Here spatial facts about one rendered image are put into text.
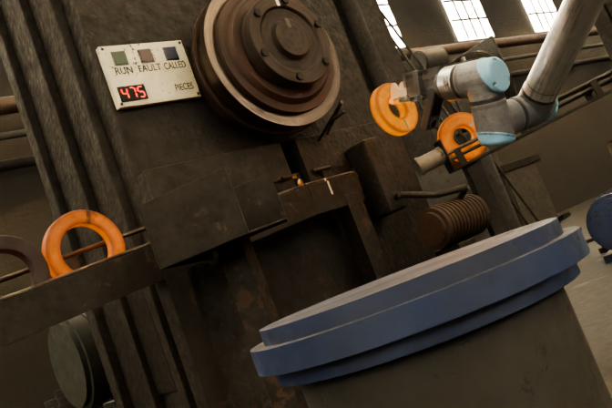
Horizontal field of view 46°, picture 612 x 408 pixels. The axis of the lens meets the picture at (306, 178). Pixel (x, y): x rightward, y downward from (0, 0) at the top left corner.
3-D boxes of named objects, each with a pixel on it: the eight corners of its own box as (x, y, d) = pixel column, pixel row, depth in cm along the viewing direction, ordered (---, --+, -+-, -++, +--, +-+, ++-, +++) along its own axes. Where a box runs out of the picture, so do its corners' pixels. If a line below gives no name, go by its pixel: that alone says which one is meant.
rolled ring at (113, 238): (27, 237, 153) (23, 241, 156) (80, 305, 155) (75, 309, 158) (93, 194, 166) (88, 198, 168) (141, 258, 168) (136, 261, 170)
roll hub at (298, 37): (261, 95, 197) (227, 5, 201) (334, 84, 215) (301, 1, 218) (272, 86, 193) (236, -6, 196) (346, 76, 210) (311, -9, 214)
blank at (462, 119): (470, 171, 225) (473, 169, 222) (427, 145, 226) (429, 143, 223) (494, 130, 227) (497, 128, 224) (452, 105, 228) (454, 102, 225)
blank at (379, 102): (360, 92, 201) (368, 86, 198) (395, 83, 211) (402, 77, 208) (384, 142, 199) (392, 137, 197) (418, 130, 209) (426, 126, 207)
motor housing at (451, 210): (476, 388, 207) (407, 215, 214) (519, 361, 221) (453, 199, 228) (512, 382, 197) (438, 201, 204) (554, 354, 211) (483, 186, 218)
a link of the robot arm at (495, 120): (530, 137, 181) (519, 88, 179) (496, 149, 176) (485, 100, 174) (504, 137, 189) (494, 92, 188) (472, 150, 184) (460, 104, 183)
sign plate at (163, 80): (117, 110, 191) (95, 50, 194) (198, 98, 208) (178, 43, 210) (119, 107, 190) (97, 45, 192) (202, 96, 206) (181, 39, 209)
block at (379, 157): (369, 222, 223) (341, 151, 226) (386, 216, 228) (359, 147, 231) (392, 212, 215) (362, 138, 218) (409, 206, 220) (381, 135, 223)
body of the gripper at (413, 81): (417, 72, 200) (452, 64, 190) (423, 102, 200) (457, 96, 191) (399, 74, 195) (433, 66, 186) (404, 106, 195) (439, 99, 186)
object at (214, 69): (227, 146, 197) (170, -6, 204) (348, 122, 227) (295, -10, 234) (239, 137, 192) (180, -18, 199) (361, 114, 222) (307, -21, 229)
